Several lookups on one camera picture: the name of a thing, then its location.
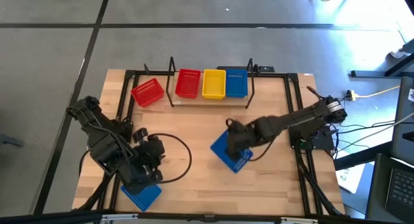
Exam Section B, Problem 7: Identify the white paper sheet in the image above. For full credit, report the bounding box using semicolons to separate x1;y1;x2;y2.
334;164;366;195

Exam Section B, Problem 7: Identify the black desk leg bar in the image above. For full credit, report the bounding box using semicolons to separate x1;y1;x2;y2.
334;140;394;172

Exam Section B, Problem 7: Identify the person's foot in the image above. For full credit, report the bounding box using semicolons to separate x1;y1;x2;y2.
389;38;414;60

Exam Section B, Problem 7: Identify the black overhead rig bar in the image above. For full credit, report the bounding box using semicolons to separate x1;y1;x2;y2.
0;210;414;224

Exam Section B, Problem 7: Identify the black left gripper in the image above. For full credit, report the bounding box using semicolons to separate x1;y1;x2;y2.
120;168;164;196

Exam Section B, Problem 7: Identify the yellow extension cable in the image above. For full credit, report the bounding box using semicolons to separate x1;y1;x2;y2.
355;85;402;99

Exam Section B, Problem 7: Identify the red plastic basket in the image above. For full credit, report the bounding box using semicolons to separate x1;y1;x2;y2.
174;68;202;100
130;77;165;108

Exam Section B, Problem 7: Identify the black metal wooden shelf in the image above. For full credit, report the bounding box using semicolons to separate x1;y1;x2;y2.
164;56;256;110

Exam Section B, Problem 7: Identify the blue plastic basket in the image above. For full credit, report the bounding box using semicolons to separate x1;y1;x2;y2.
120;183;162;213
209;129;255;175
225;69;249;99

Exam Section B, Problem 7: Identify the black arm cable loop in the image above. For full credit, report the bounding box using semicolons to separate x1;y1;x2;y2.
248;137;276;162
147;132;193;185

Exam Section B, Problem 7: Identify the black flat box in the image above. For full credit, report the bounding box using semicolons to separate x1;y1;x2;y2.
215;65;276;73

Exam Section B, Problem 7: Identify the yellow plastic basket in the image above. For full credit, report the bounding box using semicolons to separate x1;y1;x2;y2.
201;69;227;100

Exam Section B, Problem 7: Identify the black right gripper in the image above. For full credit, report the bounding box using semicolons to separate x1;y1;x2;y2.
225;118;259;162

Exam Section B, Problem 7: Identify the black stand base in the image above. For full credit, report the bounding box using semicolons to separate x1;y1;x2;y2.
350;52;414;79

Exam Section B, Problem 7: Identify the black aluminium table frame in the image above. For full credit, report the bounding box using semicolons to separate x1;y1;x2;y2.
72;68;345;218

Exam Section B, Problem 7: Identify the dark grey laptop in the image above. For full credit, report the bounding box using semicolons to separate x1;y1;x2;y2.
365;152;414;224

